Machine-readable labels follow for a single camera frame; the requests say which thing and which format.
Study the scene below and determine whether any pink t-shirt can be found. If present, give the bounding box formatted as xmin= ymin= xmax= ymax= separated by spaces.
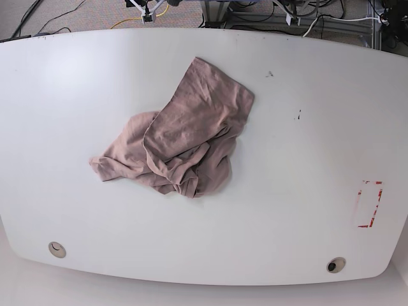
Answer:
xmin=89 ymin=58 xmax=254 ymax=198

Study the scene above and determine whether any red tape rectangle marking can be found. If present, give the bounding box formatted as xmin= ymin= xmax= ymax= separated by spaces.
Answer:
xmin=354 ymin=180 xmax=384 ymax=228

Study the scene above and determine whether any right table grommet hole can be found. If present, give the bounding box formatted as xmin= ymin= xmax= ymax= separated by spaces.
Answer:
xmin=326 ymin=257 xmax=346 ymax=273

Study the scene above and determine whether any table grommet hole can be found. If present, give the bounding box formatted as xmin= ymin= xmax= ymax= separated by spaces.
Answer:
xmin=326 ymin=257 xmax=346 ymax=273
xmin=48 ymin=242 xmax=66 ymax=259

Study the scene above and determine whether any left table grommet hole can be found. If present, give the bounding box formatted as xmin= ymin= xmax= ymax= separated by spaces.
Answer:
xmin=48 ymin=242 xmax=66 ymax=259

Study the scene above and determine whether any aluminium frame base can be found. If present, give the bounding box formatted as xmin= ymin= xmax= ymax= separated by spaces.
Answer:
xmin=200 ymin=1 xmax=383 ymax=50

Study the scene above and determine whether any yellow cable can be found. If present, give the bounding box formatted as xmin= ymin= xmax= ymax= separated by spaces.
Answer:
xmin=110 ymin=0 xmax=170 ymax=30

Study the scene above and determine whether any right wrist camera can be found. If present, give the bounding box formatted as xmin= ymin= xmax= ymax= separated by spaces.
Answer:
xmin=125 ymin=0 xmax=165 ymax=23

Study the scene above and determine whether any white cable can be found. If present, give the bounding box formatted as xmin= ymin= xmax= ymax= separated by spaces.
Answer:
xmin=302 ymin=15 xmax=382 ymax=38

